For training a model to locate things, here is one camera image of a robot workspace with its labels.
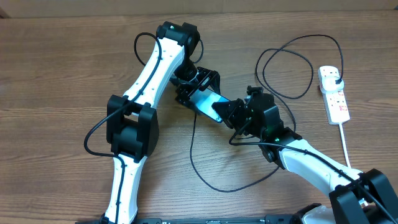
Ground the black USB charging cable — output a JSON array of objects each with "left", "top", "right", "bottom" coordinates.
[{"left": 190, "top": 34, "right": 345, "bottom": 194}]

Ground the white charger plug adapter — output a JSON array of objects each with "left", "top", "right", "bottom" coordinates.
[{"left": 320, "top": 77, "right": 345, "bottom": 94}]

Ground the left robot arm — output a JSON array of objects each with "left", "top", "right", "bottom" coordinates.
[{"left": 99, "top": 22, "right": 223, "bottom": 223}]

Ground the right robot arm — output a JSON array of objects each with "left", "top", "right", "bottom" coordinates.
[{"left": 212, "top": 86, "right": 397, "bottom": 223}]

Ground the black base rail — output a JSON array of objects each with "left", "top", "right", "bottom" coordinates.
[{"left": 75, "top": 202, "right": 324, "bottom": 224}]

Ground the blue Galaxy smartphone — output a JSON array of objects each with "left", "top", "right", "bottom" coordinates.
[{"left": 189, "top": 88, "right": 229, "bottom": 123}]

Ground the white power strip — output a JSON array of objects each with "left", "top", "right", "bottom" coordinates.
[{"left": 317, "top": 65, "right": 350, "bottom": 125}]

